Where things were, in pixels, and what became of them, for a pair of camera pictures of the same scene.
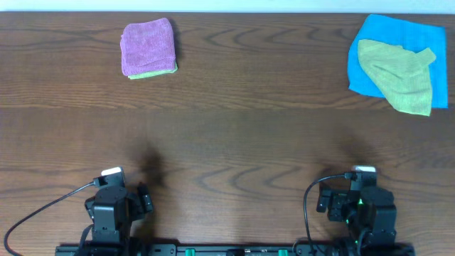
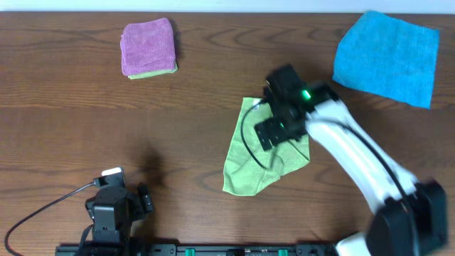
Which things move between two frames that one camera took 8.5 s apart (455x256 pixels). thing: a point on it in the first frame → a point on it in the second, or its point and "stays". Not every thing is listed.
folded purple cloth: (147, 47) stays
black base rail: (237, 249) stays
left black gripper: (142, 200) stays
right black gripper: (337, 200) → (274, 139)
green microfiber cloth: (402, 75) → (247, 166)
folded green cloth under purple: (154, 73) stays
